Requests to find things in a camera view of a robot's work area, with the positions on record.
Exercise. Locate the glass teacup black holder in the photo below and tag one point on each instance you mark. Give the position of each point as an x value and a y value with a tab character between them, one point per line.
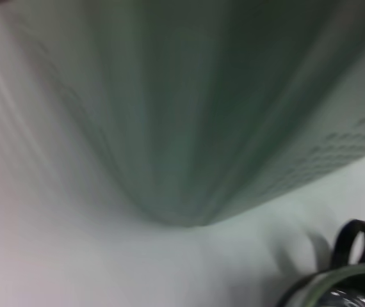
341	243

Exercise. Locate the grey-green plastic storage bin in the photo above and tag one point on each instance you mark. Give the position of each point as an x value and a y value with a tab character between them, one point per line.
201	112

